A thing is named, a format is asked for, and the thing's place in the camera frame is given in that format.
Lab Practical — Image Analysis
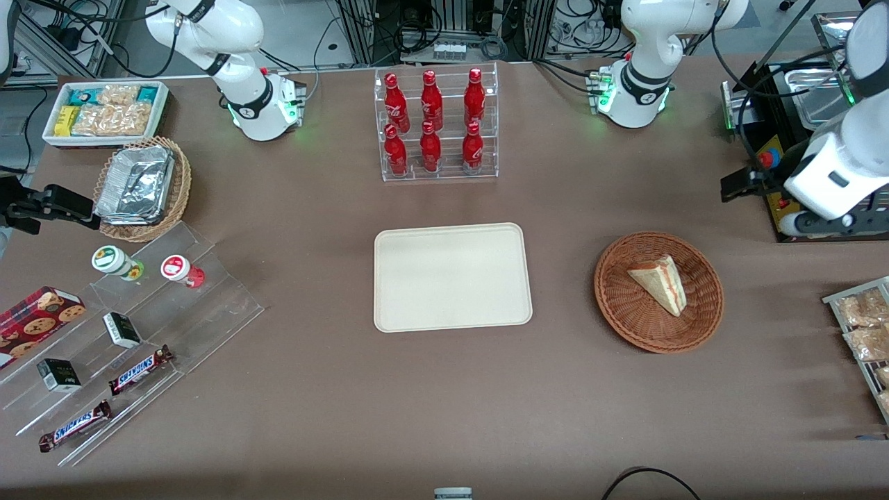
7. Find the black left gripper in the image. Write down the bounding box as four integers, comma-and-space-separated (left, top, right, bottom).
720, 165, 790, 203

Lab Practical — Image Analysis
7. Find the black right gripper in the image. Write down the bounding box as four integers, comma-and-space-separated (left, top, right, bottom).
0, 177, 103, 235

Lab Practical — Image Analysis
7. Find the triangle sandwich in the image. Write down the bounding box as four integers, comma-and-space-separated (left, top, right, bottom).
626, 254, 688, 318

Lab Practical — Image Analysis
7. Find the silver foil tray stack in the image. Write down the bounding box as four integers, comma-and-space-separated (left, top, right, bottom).
94, 145, 176, 226

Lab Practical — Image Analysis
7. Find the steel tray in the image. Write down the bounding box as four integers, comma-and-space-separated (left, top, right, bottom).
785, 64, 854, 131

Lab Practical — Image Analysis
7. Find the light tan wicker basket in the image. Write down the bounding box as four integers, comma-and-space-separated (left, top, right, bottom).
93, 135, 192, 244

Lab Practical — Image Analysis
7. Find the brown round wicker basket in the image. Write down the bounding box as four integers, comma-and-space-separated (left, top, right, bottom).
594, 231, 725, 355

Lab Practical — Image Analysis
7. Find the beige rectangular tray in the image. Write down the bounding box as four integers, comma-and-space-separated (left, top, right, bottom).
374, 222, 534, 333

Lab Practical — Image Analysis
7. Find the black countertop machine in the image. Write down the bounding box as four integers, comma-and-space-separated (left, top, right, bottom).
721, 61, 889, 244

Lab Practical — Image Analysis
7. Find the white plastic snack bin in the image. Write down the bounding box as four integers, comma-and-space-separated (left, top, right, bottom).
42, 81, 170, 149

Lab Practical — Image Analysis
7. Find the green lid yogurt cup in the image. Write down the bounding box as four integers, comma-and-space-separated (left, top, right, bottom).
91, 245, 145, 282

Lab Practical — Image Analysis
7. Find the yellow snack packet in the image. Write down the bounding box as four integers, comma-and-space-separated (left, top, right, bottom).
53, 105, 81, 138

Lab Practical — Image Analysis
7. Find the clear bag of crackers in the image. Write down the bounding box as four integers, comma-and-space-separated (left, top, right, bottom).
97, 84, 141, 108
72, 103, 152, 138

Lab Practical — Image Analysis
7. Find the red tartan cookie box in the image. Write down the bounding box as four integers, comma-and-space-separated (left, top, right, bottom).
0, 285, 87, 369

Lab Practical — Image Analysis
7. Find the small black carton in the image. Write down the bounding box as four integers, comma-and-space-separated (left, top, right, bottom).
102, 311, 143, 350
36, 358, 83, 394

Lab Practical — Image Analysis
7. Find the red lid yogurt cup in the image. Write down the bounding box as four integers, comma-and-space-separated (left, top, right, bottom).
160, 254, 206, 290

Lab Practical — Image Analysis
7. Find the clear bag of snacks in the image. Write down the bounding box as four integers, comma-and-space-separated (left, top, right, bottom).
842, 325, 889, 363
836, 287, 889, 328

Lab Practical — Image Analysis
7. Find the Snickers chocolate bar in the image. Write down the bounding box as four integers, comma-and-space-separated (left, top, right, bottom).
38, 399, 113, 453
108, 344, 174, 397

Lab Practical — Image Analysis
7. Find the clear acrylic stepped display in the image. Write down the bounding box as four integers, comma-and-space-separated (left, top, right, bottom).
0, 221, 265, 468

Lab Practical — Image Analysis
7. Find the red cola bottle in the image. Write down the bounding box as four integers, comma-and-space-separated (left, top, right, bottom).
462, 122, 485, 173
384, 124, 409, 177
420, 69, 444, 130
384, 72, 411, 133
419, 121, 443, 174
464, 67, 487, 128

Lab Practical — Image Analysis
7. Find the clear acrylic bottle rack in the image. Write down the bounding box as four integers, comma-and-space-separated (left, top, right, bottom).
374, 62, 500, 183

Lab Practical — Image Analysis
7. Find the metal wire rack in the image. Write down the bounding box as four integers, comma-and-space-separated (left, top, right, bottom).
822, 276, 889, 426

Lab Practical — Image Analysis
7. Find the black cable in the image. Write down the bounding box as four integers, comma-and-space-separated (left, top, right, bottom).
600, 466, 704, 500

